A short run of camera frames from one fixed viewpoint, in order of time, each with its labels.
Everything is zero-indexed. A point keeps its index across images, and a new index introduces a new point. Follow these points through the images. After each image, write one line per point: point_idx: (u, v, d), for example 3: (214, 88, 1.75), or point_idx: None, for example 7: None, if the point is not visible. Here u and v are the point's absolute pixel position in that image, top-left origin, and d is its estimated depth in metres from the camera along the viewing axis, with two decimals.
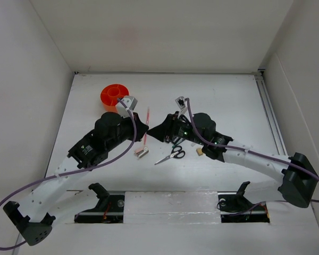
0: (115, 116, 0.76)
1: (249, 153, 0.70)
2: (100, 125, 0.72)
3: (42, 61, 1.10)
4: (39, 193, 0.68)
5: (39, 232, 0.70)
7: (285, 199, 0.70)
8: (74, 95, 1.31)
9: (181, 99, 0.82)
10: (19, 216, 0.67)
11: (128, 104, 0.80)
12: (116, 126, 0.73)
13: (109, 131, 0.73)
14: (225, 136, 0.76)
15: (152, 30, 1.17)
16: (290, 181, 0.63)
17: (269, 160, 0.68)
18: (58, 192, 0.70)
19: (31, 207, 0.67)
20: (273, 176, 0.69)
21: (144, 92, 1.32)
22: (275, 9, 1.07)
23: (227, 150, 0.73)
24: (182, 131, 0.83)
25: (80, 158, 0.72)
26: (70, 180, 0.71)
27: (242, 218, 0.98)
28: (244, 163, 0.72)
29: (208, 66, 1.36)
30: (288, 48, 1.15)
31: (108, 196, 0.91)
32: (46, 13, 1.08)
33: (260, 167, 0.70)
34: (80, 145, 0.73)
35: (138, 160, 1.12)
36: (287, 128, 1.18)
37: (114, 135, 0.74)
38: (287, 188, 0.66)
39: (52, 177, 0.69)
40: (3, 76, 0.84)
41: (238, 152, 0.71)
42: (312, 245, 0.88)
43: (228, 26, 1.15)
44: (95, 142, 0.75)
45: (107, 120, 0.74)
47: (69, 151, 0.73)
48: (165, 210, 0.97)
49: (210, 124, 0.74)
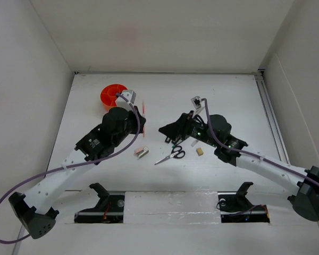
0: (123, 111, 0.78)
1: (263, 160, 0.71)
2: (108, 119, 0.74)
3: (42, 60, 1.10)
4: (45, 184, 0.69)
5: (42, 224, 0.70)
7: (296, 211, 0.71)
8: (74, 95, 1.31)
9: (197, 98, 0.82)
10: (25, 207, 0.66)
11: (129, 97, 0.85)
12: (123, 120, 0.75)
13: (116, 125, 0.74)
14: (238, 141, 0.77)
15: (153, 30, 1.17)
16: (304, 195, 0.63)
17: (285, 170, 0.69)
18: (64, 184, 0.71)
19: (38, 199, 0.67)
20: (286, 186, 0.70)
21: (144, 92, 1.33)
22: (275, 9, 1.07)
23: (241, 154, 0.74)
24: (195, 132, 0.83)
25: (87, 152, 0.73)
26: (76, 172, 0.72)
27: (242, 218, 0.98)
28: (258, 170, 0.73)
29: (208, 66, 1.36)
30: (288, 48, 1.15)
31: (108, 197, 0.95)
32: (47, 13, 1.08)
33: (274, 176, 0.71)
34: (87, 139, 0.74)
35: (138, 160, 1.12)
36: (287, 128, 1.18)
37: (122, 129, 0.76)
38: (301, 201, 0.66)
39: (60, 168, 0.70)
40: (3, 75, 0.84)
41: (253, 159, 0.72)
42: (312, 244, 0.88)
43: (228, 26, 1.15)
44: (102, 136, 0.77)
45: (114, 114, 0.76)
47: (77, 144, 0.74)
48: (165, 210, 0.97)
49: (225, 127, 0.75)
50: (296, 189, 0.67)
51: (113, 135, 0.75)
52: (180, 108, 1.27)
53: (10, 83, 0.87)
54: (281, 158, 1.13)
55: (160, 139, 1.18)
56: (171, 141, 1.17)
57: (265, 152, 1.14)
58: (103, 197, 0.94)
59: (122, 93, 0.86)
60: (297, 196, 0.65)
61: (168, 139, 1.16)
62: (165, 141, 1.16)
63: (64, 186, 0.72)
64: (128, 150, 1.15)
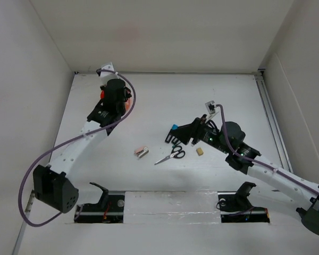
0: (118, 82, 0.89)
1: (277, 172, 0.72)
2: (108, 91, 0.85)
3: (42, 60, 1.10)
4: (69, 153, 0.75)
5: (69, 196, 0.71)
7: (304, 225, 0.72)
8: (74, 95, 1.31)
9: (211, 103, 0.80)
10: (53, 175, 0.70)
11: (111, 67, 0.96)
12: (122, 87, 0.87)
13: (117, 94, 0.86)
14: (251, 149, 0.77)
15: (152, 30, 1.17)
16: (317, 211, 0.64)
17: (299, 185, 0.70)
18: (85, 150, 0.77)
19: (65, 165, 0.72)
20: (297, 200, 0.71)
21: (144, 92, 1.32)
22: (275, 9, 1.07)
23: (253, 164, 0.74)
24: (207, 137, 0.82)
25: (99, 121, 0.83)
26: (94, 139, 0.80)
27: (242, 218, 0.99)
28: (269, 181, 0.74)
29: (208, 65, 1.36)
30: (288, 48, 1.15)
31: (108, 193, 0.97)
32: (46, 13, 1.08)
33: (286, 189, 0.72)
34: (97, 111, 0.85)
35: (138, 160, 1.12)
36: (287, 128, 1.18)
37: (123, 96, 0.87)
38: (311, 217, 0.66)
39: (80, 136, 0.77)
40: (3, 75, 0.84)
41: (266, 170, 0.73)
42: (312, 244, 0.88)
43: (228, 26, 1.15)
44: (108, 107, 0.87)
45: (112, 86, 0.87)
47: (87, 118, 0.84)
48: (165, 210, 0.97)
49: (238, 134, 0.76)
50: (309, 204, 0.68)
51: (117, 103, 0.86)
52: (180, 109, 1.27)
53: (10, 83, 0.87)
54: (281, 158, 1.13)
55: (160, 139, 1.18)
56: (170, 142, 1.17)
57: (265, 152, 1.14)
58: (103, 193, 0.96)
59: (102, 69, 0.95)
60: (309, 211, 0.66)
61: (168, 139, 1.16)
62: (165, 141, 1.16)
63: (84, 154, 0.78)
64: (128, 150, 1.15)
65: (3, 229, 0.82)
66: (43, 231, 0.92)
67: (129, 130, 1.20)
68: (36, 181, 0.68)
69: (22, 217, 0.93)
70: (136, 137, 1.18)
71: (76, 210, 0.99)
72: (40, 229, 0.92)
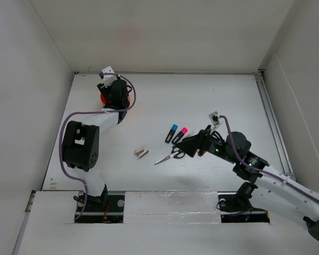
0: (119, 82, 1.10)
1: (286, 184, 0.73)
2: (115, 91, 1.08)
3: (42, 60, 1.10)
4: (94, 119, 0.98)
5: (94, 151, 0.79)
7: (310, 233, 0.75)
8: (74, 95, 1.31)
9: (215, 114, 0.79)
10: (84, 128, 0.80)
11: (112, 71, 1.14)
12: (125, 86, 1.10)
13: (122, 92, 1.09)
14: (259, 158, 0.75)
15: (152, 30, 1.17)
16: None
17: (308, 197, 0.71)
18: (106, 121, 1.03)
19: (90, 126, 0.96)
20: (307, 212, 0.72)
21: (144, 92, 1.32)
22: (275, 9, 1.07)
23: (262, 176, 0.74)
24: (213, 148, 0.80)
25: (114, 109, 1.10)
26: (110, 118, 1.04)
27: (242, 218, 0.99)
28: (278, 192, 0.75)
29: (208, 66, 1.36)
30: (288, 48, 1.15)
31: (107, 191, 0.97)
32: (47, 13, 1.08)
33: (295, 201, 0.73)
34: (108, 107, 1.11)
35: (138, 160, 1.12)
36: (287, 128, 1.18)
37: (126, 94, 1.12)
38: None
39: (102, 111, 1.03)
40: (3, 75, 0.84)
41: (275, 181, 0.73)
42: (312, 244, 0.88)
43: (228, 26, 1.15)
44: (116, 103, 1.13)
45: (117, 86, 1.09)
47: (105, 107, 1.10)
48: (165, 210, 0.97)
49: (245, 144, 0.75)
50: (317, 217, 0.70)
51: (122, 100, 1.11)
52: (180, 108, 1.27)
53: (10, 83, 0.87)
54: (281, 158, 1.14)
55: (160, 139, 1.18)
56: (171, 141, 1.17)
57: (265, 152, 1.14)
58: (103, 191, 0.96)
59: (104, 72, 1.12)
60: None
61: (168, 140, 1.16)
62: (165, 141, 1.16)
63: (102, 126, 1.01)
64: (128, 150, 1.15)
65: (3, 229, 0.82)
66: (43, 230, 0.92)
67: (129, 130, 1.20)
68: (70, 130, 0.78)
69: (22, 217, 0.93)
70: (136, 137, 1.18)
71: (76, 210, 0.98)
72: (39, 229, 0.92)
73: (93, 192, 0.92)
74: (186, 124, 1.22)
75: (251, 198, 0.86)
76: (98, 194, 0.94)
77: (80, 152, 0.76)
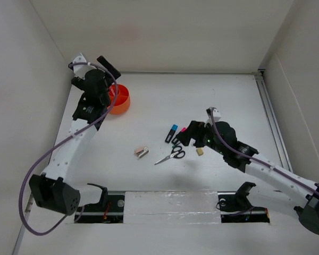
0: (95, 73, 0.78)
1: (274, 170, 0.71)
2: (87, 85, 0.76)
3: (42, 60, 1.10)
4: (61, 156, 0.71)
5: (72, 198, 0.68)
7: (302, 224, 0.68)
8: (74, 95, 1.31)
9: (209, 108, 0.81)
10: (51, 179, 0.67)
11: (83, 58, 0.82)
12: (102, 78, 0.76)
13: (99, 87, 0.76)
14: (250, 147, 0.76)
15: (152, 30, 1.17)
16: (312, 209, 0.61)
17: (295, 183, 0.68)
18: (78, 150, 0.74)
19: (59, 170, 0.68)
20: (295, 198, 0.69)
21: (144, 92, 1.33)
22: (275, 8, 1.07)
23: (251, 162, 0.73)
24: (206, 138, 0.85)
25: (87, 117, 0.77)
26: (84, 139, 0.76)
27: (242, 218, 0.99)
28: (266, 179, 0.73)
29: (208, 65, 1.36)
30: (288, 48, 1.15)
31: (107, 190, 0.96)
32: (47, 13, 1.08)
33: (283, 187, 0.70)
34: (81, 112, 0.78)
35: (138, 160, 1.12)
36: (287, 128, 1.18)
37: (105, 88, 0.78)
38: (308, 213, 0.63)
39: (69, 137, 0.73)
40: (3, 75, 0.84)
41: (262, 167, 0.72)
42: (312, 244, 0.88)
43: (228, 26, 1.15)
44: (92, 104, 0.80)
45: (91, 78, 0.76)
47: (74, 115, 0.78)
48: (165, 210, 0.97)
49: (230, 131, 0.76)
50: (304, 202, 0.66)
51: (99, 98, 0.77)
52: (180, 108, 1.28)
53: (10, 83, 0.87)
54: (281, 158, 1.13)
55: (160, 139, 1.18)
56: (170, 141, 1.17)
57: (265, 152, 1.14)
58: (103, 192, 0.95)
59: (73, 62, 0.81)
60: (305, 208, 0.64)
61: (168, 139, 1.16)
62: (165, 141, 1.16)
63: (75, 157, 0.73)
64: (128, 150, 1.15)
65: (3, 229, 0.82)
66: (44, 230, 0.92)
67: (129, 131, 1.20)
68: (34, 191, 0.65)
69: (22, 217, 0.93)
70: (136, 137, 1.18)
71: (77, 210, 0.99)
72: (39, 229, 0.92)
73: (92, 200, 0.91)
74: (186, 125, 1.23)
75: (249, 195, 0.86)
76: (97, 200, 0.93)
77: (56, 208, 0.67)
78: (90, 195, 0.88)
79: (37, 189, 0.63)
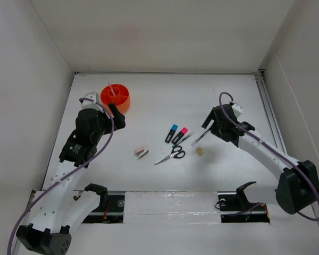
0: (90, 110, 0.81)
1: (262, 144, 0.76)
2: (80, 121, 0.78)
3: (42, 60, 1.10)
4: (48, 206, 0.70)
5: (62, 242, 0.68)
7: (279, 202, 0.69)
8: (74, 95, 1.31)
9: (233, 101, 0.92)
10: (38, 231, 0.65)
11: (94, 97, 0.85)
12: (95, 117, 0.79)
13: (90, 124, 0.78)
14: (249, 125, 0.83)
15: (152, 30, 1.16)
16: (284, 178, 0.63)
17: (277, 156, 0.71)
18: (66, 194, 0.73)
19: (46, 222, 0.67)
20: (276, 172, 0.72)
21: (144, 92, 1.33)
22: (275, 8, 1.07)
23: (244, 135, 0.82)
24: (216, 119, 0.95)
25: (73, 158, 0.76)
26: (71, 183, 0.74)
27: (242, 218, 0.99)
28: (255, 152, 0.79)
29: (208, 65, 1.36)
30: (288, 48, 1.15)
31: (106, 190, 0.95)
32: (47, 13, 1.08)
33: (267, 161, 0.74)
34: (68, 150, 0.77)
35: (138, 160, 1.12)
36: (287, 128, 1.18)
37: (95, 126, 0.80)
38: (282, 185, 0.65)
39: (55, 184, 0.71)
40: (3, 75, 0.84)
41: (253, 141, 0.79)
42: (312, 244, 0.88)
43: (228, 26, 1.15)
44: (81, 142, 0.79)
45: (84, 115, 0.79)
47: (60, 156, 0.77)
48: (165, 210, 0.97)
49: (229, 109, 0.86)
50: None
51: (90, 135, 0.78)
52: (180, 108, 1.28)
53: (9, 83, 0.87)
54: None
55: (160, 139, 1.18)
56: (170, 141, 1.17)
57: None
58: (102, 193, 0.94)
59: (84, 97, 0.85)
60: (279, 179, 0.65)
61: (168, 139, 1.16)
62: (165, 141, 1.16)
63: (64, 201, 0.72)
64: (128, 150, 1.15)
65: (3, 229, 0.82)
66: None
67: (129, 130, 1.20)
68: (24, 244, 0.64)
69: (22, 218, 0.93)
70: (136, 137, 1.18)
71: None
72: None
73: (93, 206, 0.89)
74: (186, 125, 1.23)
75: (246, 188, 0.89)
76: (95, 206, 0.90)
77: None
78: (90, 207, 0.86)
79: (25, 241, 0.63)
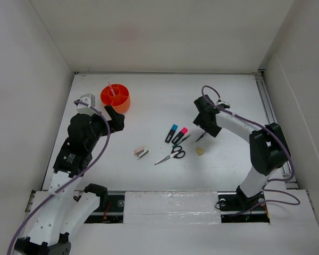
0: (84, 116, 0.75)
1: (235, 116, 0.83)
2: (73, 128, 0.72)
3: (42, 60, 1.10)
4: (45, 218, 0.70)
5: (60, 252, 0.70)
7: (255, 167, 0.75)
8: (74, 95, 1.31)
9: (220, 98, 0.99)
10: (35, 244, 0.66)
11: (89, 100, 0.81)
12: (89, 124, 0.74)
13: (84, 132, 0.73)
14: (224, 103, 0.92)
15: (152, 30, 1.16)
16: (254, 139, 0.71)
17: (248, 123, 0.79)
18: (62, 205, 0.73)
19: (42, 235, 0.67)
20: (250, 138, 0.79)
21: (144, 92, 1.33)
22: (275, 8, 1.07)
23: (220, 112, 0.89)
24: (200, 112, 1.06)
25: (68, 169, 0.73)
26: (67, 193, 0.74)
27: (242, 218, 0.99)
28: (231, 126, 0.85)
29: (208, 65, 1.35)
30: (288, 48, 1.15)
31: (106, 191, 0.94)
32: (46, 13, 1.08)
33: (242, 130, 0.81)
34: (62, 161, 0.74)
35: (138, 160, 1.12)
36: (287, 128, 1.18)
37: (90, 133, 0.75)
38: (253, 147, 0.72)
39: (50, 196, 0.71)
40: (3, 75, 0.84)
41: (227, 115, 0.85)
42: (312, 244, 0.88)
43: (228, 25, 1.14)
44: (75, 151, 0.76)
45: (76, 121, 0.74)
47: (55, 167, 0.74)
48: (165, 210, 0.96)
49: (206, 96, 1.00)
50: None
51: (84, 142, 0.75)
52: (180, 108, 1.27)
53: (9, 83, 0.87)
54: None
55: (160, 139, 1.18)
56: (171, 141, 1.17)
57: None
58: (102, 194, 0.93)
59: (79, 100, 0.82)
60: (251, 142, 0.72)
61: (168, 139, 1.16)
62: (165, 141, 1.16)
63: (60, 212, 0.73)
64: (128, 150, 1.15)
65: (3, 229, 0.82)
66: None
67: (129, 130, 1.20)
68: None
69: (22, 218, 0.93)
70: (136, 137, 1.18)
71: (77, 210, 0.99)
72: None
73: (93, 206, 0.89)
74: (186, 124, 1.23)
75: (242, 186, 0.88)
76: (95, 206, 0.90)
77: None
78: (90, 209, 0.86)
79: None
